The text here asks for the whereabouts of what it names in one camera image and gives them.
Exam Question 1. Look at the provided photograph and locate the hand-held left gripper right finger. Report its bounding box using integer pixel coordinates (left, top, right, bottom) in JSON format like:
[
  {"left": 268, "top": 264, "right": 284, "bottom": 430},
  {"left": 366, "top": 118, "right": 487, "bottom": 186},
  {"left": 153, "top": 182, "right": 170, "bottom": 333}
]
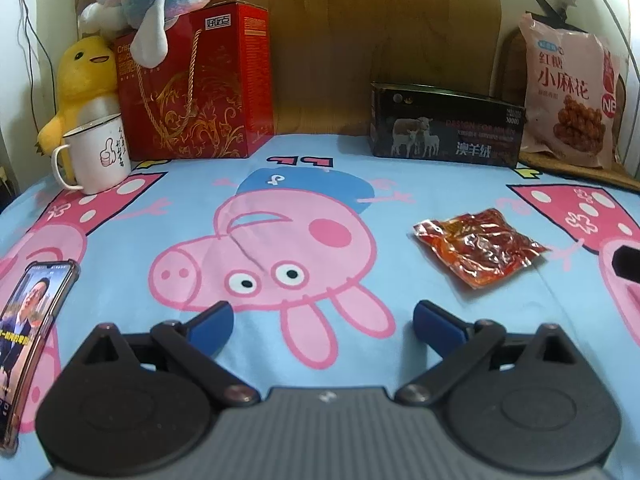
[{"left": 395, "top": 300, "right": 592, "bottom": 407}]

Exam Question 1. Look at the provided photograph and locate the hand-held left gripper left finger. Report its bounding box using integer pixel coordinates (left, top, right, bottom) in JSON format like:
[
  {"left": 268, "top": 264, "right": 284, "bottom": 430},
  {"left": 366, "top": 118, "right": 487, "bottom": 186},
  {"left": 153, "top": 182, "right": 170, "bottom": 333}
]
[{"left": 75, "top": 301, "right": 261, "bottom": 407}]

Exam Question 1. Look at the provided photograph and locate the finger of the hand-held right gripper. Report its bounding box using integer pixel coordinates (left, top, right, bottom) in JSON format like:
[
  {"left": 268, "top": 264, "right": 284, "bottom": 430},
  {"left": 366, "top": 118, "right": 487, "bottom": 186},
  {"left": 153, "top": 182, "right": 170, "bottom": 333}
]
[{"left": 612, "top": 245, "right": 640, "bottom": 282}]

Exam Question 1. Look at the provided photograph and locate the red spicy snack packet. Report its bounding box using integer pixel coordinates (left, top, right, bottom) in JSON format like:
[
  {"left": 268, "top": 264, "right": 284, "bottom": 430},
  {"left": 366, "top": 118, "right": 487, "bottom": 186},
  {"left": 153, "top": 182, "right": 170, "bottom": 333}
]
[{"left": 412, "top": 208, "right": 548, "bottom": 290}]

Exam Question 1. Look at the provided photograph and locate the blue cartoon pig bed sheet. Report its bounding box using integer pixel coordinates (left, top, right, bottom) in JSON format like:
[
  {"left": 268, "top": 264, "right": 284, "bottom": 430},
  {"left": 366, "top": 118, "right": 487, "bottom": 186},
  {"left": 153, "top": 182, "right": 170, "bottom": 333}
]
[{"left": 0, "top": 132, "right": 640, "bottom": 480}]

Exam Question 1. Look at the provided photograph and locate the large pink snack bag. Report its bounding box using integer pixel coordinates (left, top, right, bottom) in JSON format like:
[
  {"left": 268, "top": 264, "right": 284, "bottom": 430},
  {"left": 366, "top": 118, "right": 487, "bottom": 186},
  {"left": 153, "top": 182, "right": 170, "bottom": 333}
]
[{"left": 517, "top": 12, "right": 626, "bottom": 171}]

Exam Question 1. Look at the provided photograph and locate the smartphone in clear case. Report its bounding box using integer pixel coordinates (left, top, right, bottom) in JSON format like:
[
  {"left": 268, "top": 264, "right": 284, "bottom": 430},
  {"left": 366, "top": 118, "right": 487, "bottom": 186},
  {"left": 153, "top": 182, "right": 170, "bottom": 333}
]
[{"left": 0, "top": 259, "right": 81, "bottom": 453}]

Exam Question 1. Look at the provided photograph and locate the black box with sheep picture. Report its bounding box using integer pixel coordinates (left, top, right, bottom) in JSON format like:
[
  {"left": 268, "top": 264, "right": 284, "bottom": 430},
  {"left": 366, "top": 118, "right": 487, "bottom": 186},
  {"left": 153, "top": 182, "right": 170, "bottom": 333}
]
[{"left": 370, "top": 81, "right": 528, "bottom": 168}]

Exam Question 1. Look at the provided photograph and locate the white enamel mug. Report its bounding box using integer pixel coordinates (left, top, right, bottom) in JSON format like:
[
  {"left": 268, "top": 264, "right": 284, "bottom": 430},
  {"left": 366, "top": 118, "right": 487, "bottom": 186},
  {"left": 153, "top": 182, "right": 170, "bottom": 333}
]
[{"left": 51, "top": 112, "right": 132, "bottom": 195}]

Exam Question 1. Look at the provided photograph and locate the red gift box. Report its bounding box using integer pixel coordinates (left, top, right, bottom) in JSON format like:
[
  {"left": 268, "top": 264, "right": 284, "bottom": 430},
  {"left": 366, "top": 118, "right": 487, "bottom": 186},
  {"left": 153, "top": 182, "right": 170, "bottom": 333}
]
[{"left": 114, "top": 1, "right": 273, "bottom": 161}]

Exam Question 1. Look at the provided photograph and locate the yellow duck plush toy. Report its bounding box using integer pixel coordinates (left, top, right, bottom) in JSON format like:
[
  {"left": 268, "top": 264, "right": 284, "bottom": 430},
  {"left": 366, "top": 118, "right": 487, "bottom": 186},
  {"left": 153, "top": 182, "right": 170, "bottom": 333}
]
[{"left": 35, "top": 35, "right": 121, "bottom": 156}]

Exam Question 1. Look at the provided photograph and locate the wooden headboard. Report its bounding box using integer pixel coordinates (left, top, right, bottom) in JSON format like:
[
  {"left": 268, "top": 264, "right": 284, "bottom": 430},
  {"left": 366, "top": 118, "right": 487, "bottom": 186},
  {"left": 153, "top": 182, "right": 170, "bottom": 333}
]
[{"left": 75, "top": 0, "right": 531, "bottom": 138}]

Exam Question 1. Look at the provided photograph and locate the white cable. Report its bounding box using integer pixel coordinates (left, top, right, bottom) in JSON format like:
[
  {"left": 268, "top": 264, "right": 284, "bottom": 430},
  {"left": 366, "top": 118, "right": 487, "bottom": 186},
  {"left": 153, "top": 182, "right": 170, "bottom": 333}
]
[{"left": 582, "top": 0, "right": 640, "bottom": 66}]

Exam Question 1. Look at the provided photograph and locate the black wall cable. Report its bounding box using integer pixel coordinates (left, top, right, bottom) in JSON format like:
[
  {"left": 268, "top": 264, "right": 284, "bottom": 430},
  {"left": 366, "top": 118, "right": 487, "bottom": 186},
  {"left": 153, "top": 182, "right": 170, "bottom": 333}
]
[{"left": 15, "top": 0, "right": 57, "bottom": 108}]

